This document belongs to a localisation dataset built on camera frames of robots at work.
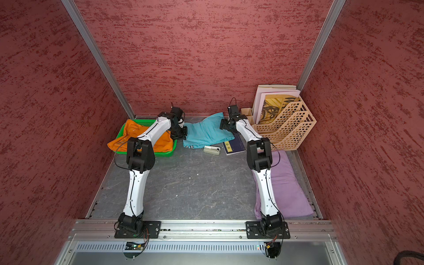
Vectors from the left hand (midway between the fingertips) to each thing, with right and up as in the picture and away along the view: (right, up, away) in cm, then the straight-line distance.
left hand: (184, 139), depth 101 cm
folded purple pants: (+58, -30, -19) cm, 68 cm away
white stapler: (+17, -6, -1) cm, 18 cm away
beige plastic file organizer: (+64, +5, -1) cm, 64 cm away
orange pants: (-33, +7, +1) cm, 34 cm away
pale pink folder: (+48, +30, -4) cm, 57 cm away
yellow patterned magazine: (+55, +21, -4) cm, 59 cm away
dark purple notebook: (+32, -4, +2) cm, 33 cm away
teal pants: (+13, +5, +7) cm, 16 cm away
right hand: (+27, +8, +7) cm, 29 cm away
